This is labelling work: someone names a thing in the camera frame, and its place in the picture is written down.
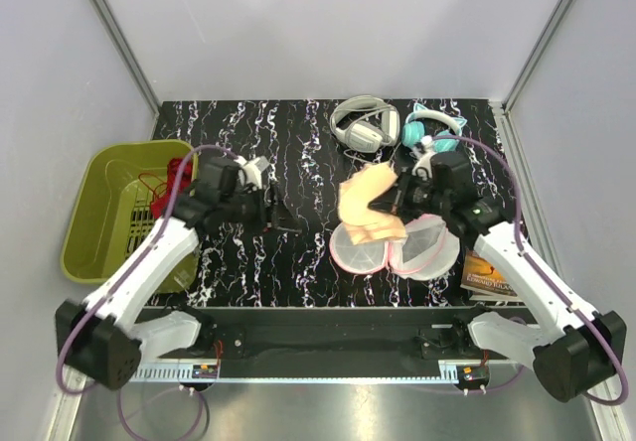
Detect beige bra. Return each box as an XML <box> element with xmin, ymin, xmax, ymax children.
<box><xmin>337</xmin><ymin>163</ymin><xmax>406</xmax><ymax>245</ymax></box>

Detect dark paperback book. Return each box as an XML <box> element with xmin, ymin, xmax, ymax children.
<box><xmin>460</xmin><ymin>250</ymin><xmax>521</xmax><ymax>303</ymax></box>

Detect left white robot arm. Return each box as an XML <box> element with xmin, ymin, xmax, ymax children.
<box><xmin>55</xmin><ymin>152</ymin><xmax>300</xmax><ymax>393</ymax></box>

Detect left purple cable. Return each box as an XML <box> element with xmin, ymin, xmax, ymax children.
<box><xmin>55</xmin><ymin>145</ymin><xmax>239</xmax><ymax>437</ymax></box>

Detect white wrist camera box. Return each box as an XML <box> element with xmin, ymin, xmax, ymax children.
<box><xmin>233</xmin><ymin>156</ymin><xmax>270</xmax><ymax>191</ymax></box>

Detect white grey headset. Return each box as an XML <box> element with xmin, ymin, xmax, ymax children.
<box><xmin>329</xmin><ymin>95</ymin><xmax>400</xmax><ymax>153</ymax></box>

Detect aluminium left corner post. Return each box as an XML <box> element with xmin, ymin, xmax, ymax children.
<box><xmin>90</xmin><ymin>0</ymin><xmax>161</xmax><ymax>115</ymax></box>

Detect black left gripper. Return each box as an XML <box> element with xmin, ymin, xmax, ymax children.
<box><xmin>221</xmin><ymin>182</ymin><xmax>302</xmax><ymax>237</ymax></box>

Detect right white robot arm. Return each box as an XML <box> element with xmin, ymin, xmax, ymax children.
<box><xmin>370</xmin><ymin>152</ymin><xmax>629</xmax><ymax>404</ymax></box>

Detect aluminium corner post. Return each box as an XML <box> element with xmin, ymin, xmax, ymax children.
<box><xmin>502</xmin><ymin>0</ymin><xmax>575</xmax><ymax>114</ymax></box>
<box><xmin>90</xmin><ymin>0</ymin><xmax>161</xmax><ymax>115</ymax></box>

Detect teal cat-ear headphones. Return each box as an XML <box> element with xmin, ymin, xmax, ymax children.
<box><xmin>401</xmin><ymin>103</ymin><xmax>467</xmax><ymax>153</ymax></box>

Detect aluminium right corner post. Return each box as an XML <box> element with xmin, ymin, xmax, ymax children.
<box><xmin>502</xmin><ymin>0</ymin><xmax>575</xmax><ymax>114</ymax></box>

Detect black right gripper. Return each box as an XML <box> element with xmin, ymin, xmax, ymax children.
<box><xmin>369</xmin><ymin>168</ymin><xmax>450</xmax><ymax>221</ymax></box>

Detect olive green plastic basket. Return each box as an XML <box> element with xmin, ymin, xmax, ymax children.
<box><xmin>61</xmin><ymin>139</ymin><xmax>192</xmax><ymax>285</ymax></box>

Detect white pink-trimmed mesh laundry bag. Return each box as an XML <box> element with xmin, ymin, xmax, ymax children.
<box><xmin>329</xmin><ymin>216</ymin><xmax>460</xmax><ymax>281</ymax></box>

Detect red garment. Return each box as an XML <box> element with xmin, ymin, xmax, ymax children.
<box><xmin>138</xmin><ymin>158</ymin><xmax>182</xmax><ymax>219</ymax></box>

